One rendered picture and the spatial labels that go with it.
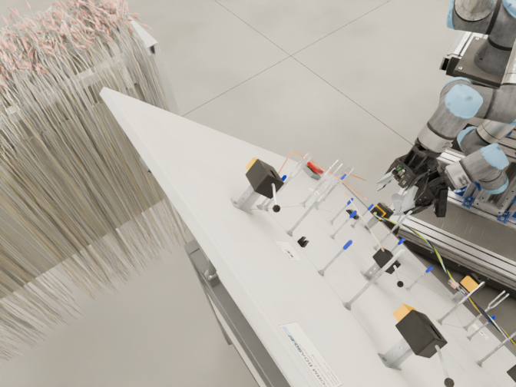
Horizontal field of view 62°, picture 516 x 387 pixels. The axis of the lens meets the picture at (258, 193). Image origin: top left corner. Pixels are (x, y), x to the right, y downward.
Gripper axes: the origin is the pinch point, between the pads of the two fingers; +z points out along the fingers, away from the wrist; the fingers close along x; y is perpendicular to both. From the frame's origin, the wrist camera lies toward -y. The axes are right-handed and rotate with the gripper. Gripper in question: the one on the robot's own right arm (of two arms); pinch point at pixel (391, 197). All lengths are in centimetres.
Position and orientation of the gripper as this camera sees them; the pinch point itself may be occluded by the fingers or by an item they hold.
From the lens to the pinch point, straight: 126.6
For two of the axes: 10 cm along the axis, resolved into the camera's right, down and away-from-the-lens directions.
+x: 6.2, 6.7, -4.1
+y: -7.1, 2.6, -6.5
